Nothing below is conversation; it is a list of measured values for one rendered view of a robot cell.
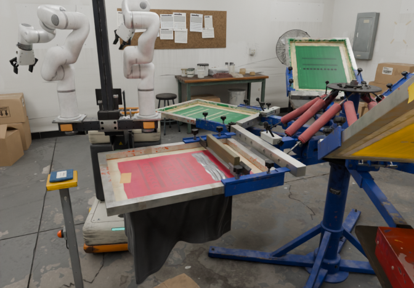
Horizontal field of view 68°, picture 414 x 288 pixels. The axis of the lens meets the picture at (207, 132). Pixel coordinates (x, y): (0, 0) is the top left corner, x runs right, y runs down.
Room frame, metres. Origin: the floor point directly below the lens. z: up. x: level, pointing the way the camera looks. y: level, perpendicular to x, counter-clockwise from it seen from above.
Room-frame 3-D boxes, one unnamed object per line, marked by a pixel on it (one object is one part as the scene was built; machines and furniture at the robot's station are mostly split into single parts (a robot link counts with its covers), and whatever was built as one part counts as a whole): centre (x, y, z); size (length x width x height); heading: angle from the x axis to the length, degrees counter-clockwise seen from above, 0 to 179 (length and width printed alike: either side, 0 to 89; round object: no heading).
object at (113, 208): (1.42, 0.12, 0.97); 0.79 x 0.58 x 0.04; 112
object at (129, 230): (1.31, 0.39, 0.74); 0.45 x 0.03 x 0.43; 22
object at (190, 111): (2.37, -0.15, 1.05); 1.08 x 0.61 x 0.23; 52
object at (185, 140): (1.76, 0.00, 0.98); 0.30 x 0.05 x 0.07; 112
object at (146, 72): (1.76, 0.36, 1.37); 0.13 x 0.10 x 0.16; 109
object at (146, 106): (1.78, 0.36, 1.21); 0.16 x 0.13 x 0.15; 7
